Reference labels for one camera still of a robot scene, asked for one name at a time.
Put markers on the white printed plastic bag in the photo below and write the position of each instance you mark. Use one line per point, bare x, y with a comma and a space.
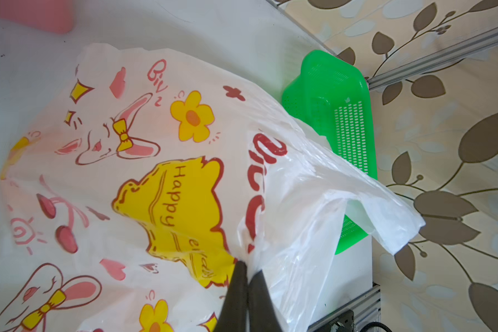
131, 197

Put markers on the pink transparent storage box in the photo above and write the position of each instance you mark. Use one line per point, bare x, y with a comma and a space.
54, 16

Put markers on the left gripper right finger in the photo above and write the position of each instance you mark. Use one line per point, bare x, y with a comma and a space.
262, 317

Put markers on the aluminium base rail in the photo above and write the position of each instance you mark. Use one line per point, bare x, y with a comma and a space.
360, 314

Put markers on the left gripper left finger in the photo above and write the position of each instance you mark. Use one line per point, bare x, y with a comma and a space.
234, 311

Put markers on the green plastic basket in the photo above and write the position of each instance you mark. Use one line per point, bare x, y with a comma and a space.
332, 98

